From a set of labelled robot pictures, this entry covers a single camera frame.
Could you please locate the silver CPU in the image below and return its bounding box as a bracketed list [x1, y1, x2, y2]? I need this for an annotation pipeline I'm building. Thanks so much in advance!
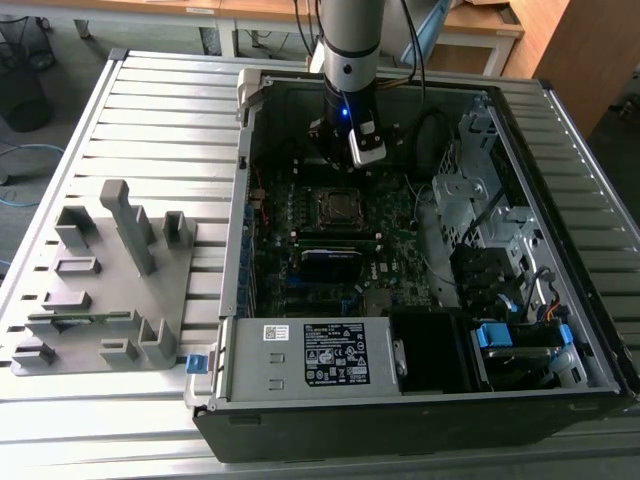
[327, 193, 359, 221]

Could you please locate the metal CPU socket cover frame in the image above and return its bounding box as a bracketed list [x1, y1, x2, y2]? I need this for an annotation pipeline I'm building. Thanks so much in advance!
[318, 187, 370, 229]

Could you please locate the CPU socket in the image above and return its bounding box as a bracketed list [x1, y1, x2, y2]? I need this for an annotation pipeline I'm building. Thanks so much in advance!
[313, 183, 375, 232]

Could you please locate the green RAM stick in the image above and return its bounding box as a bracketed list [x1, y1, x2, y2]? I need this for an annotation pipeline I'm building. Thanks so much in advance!
[297, 236, 380, 250]
[27, 310, 132, 324]

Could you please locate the silver metal drive cage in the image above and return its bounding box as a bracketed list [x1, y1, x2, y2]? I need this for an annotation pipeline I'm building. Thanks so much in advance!
[430, 97, 549, 306]

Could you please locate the black graphics card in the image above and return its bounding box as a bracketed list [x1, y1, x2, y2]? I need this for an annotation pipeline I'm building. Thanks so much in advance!
[299, 247, 365, 284]

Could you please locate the green Dell motherboard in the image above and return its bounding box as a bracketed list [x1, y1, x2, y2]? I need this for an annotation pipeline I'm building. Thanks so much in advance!
[247, 149, 436, 319]

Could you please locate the grey plastic parts rack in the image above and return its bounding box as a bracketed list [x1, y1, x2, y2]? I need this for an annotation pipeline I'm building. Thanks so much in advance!
[8, 178, 200, 377]

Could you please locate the grey power supply with label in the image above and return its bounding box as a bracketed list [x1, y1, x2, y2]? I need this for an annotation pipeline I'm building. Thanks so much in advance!
[212, 314, 404, 402]

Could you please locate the brown wooden cabinet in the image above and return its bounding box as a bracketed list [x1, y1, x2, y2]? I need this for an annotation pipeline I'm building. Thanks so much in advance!
[502, 0, 640, 139]

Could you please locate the blue disk carrier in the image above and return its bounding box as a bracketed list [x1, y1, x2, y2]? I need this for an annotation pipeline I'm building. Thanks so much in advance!
[472, 322, 574, 391]

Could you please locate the black mesh wastebasket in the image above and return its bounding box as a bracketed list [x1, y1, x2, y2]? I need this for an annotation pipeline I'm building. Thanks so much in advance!
[0, 13, 57, 134]

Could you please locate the black open PC case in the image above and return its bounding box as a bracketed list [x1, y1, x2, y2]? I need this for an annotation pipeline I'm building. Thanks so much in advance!
[182, 64, 640, 464]

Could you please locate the grey wrist camera black face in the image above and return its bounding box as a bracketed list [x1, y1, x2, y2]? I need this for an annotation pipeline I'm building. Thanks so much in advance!
[348, 119, 389, 169]

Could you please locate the black looped cable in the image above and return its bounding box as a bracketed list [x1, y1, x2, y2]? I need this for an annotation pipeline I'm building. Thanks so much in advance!
[413, 108, 454, 174]

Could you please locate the thin red wire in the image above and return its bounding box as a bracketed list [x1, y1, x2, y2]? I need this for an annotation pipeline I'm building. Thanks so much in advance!
[251, 163, 274, 239]

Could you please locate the wooden desk white frame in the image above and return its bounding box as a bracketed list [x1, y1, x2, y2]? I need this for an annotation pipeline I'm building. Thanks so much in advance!
[0, 0, 225, 40]
[219, 0, 525, 77]

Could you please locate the black power cable bundle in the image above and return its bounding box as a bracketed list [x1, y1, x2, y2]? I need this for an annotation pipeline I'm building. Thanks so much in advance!
[448, 243, 526, 314]

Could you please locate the blue floor cable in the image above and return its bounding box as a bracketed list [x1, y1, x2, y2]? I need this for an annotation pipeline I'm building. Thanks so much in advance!
[0, 142, 67, 209]

